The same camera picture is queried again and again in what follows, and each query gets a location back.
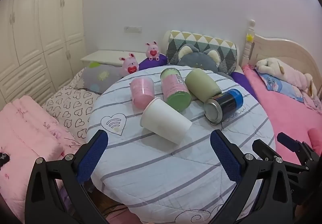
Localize pink plush bunny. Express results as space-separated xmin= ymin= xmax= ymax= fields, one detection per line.
xmin=145 ymin=41 xmax=161 ymax=62
xmin=119 ymin=53 xmax=139 ymax=76

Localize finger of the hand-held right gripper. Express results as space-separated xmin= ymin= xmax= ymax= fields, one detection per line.
xmin=252 ymin=139 xmax=309 ymax=172
xmin=277 ymin=132 xmax=318 ymax=162

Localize pink and green canister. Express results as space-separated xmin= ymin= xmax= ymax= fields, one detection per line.
xmin=160 ymin=68 xmax=192 ymax=112

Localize pink folded blanket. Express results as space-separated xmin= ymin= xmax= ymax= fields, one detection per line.
xmin=0 ymin=95 xmax=88 ymax=216

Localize purple pillow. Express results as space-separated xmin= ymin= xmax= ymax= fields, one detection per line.
xmin=138 ymin=53 xmax=168 ymax=71

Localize blue and black can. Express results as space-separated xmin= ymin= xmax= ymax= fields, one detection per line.
xmin=203 ymin=89 xmax=244 ymax=124

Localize grey printed pillow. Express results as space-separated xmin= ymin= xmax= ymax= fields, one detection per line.
xmin=80 ymin=62 xmax=126 ymax=95

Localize grey cat plush pillow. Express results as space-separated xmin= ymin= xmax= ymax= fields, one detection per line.
xmin=176 ymin=44 xmax=233 ymax=80

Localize pink bed sheet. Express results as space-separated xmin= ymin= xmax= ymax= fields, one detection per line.
xmin=241 ymin=65 xmax=322 ymax=165

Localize olive green cup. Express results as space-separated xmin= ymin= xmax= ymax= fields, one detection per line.
xmin=185 ymin=68 xmax=222 ymax=102

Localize small black object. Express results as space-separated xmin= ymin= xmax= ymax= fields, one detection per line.
xmin=0 ymin=152 xmax=10 ymax=170

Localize cream plush dog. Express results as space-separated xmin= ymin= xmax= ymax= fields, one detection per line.
xmin=255 ymin=58 xmax=317 ymax=97

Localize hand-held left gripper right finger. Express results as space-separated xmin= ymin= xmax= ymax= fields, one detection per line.
xmin=210 ymin=129 xmax=295 ymax=224

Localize cream bed headboard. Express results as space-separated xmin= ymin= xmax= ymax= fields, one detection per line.
xmin=240 ymin=20 xmax=322 ymax=81

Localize white cup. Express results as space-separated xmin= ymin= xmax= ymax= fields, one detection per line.
xmin=141 ymin=97 xmax=193 ymax=144

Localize heart print blanket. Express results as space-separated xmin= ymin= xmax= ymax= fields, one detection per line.
xmin=41 ymin=68 xmax=101 ymax=139

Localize blue cartoon pillow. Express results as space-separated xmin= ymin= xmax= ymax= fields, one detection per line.
xmin=259 ymin=73 xmax=322 ymax=109

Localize purple bed sheet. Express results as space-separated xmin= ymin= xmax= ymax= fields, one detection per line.
xmin=230 ymin=71 xmax=257 ymax=100

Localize triangle patterned cushion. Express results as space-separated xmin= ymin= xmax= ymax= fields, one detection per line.
xmin=166 ymin=30 xmax=239 ymax=75

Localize cream wardrobe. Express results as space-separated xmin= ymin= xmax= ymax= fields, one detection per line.
xmin=0 ymin=0 xmax=87 ymax=107

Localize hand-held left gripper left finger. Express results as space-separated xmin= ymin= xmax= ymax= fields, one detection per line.
xmin=24 ymin=129 xmax=109 ymax=224

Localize pink cup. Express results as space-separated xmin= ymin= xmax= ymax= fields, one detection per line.
xmin=129 ymin=77 xmax=155 ymax=109

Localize white nightstand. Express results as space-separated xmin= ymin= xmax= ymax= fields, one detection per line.
xmin=80 ymin=50 xmax=149 ymax=67

